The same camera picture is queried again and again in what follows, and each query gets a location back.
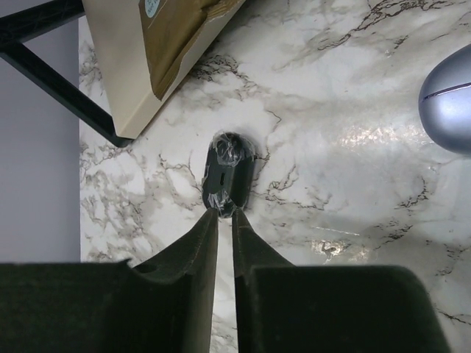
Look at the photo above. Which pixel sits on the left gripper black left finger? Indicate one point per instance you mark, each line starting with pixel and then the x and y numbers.
pixel 164 304

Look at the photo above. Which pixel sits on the purple earbud charging case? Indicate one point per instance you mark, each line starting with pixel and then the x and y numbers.
pixel 444 103

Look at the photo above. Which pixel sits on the black earbud charging case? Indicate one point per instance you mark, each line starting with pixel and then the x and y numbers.
pixel 229 170

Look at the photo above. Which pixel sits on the brown blue snack bag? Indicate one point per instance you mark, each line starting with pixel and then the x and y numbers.
pixel 170 29

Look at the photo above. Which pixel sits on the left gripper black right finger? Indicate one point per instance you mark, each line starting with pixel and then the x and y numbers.
pixel 281 307

